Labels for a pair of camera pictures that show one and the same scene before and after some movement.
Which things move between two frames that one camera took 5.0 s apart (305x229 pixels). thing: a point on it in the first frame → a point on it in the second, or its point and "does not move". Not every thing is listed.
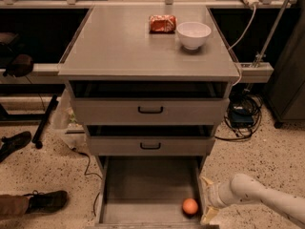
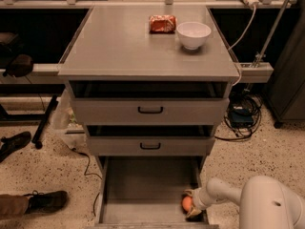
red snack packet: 162,24 does not move
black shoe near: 46,201 does not move
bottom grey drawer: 148,192 does not move
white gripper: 214,195 → 199,199
